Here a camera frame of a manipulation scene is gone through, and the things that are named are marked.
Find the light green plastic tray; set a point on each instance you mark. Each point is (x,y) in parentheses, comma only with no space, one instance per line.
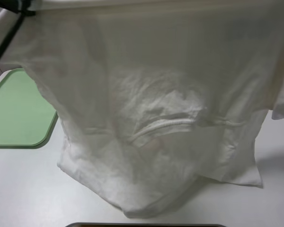
(27,120)

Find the white short sleeve shirt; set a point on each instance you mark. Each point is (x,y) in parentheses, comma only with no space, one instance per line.
(153,96)

